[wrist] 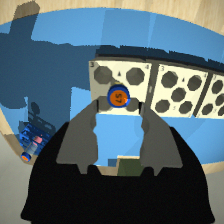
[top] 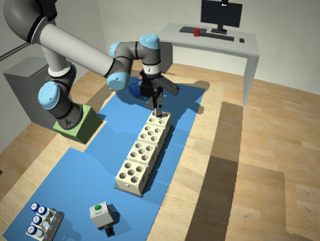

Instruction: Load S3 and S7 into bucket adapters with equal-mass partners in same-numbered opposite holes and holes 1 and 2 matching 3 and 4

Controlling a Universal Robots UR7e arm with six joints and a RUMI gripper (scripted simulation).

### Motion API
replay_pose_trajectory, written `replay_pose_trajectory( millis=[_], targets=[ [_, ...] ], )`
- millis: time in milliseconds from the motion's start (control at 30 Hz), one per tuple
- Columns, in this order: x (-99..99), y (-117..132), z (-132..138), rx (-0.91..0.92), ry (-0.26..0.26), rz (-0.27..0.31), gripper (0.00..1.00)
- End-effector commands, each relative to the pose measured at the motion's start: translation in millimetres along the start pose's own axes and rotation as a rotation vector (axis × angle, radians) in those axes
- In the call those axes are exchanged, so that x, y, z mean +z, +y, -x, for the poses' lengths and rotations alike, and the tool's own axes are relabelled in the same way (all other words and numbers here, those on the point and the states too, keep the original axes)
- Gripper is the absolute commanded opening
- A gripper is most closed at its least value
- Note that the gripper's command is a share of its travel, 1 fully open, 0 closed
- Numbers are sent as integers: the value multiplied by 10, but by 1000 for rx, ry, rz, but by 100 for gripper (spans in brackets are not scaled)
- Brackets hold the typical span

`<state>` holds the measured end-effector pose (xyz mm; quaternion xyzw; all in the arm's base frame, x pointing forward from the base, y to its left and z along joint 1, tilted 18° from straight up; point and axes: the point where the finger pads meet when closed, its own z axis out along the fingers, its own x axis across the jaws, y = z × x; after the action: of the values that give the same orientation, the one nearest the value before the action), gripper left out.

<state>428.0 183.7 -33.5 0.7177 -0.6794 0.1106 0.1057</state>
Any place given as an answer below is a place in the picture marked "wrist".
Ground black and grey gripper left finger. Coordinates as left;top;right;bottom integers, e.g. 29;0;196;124
20;99;99;222

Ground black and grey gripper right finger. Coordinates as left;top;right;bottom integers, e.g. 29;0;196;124
139;101;215;224

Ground blue tube rack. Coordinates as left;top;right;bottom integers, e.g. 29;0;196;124
20;123;53;155

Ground beige bucket adapter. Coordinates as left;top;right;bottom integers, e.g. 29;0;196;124
89;57;151;115
145;59;208;117
191;66;224;119

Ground sample tube with blue cap and pink liquid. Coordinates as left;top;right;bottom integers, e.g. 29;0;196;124
21;136;42;161

